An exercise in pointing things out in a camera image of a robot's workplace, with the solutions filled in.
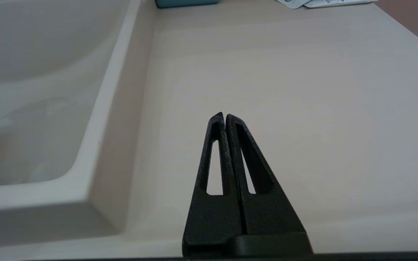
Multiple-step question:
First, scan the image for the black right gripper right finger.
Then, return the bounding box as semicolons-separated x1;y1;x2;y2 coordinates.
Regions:
226;113;307;235

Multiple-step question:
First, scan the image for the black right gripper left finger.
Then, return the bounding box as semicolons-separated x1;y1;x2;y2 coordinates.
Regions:
182;112;246;256

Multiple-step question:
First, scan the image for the white sink basin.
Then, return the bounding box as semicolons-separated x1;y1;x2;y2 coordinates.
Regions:
0;0;157;250

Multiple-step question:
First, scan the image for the white printed leaflet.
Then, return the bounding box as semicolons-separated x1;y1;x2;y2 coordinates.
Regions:
276;0;313;9
303;0;376;8

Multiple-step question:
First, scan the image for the blue soap dish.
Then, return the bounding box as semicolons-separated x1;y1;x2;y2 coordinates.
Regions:
155;0;220;8

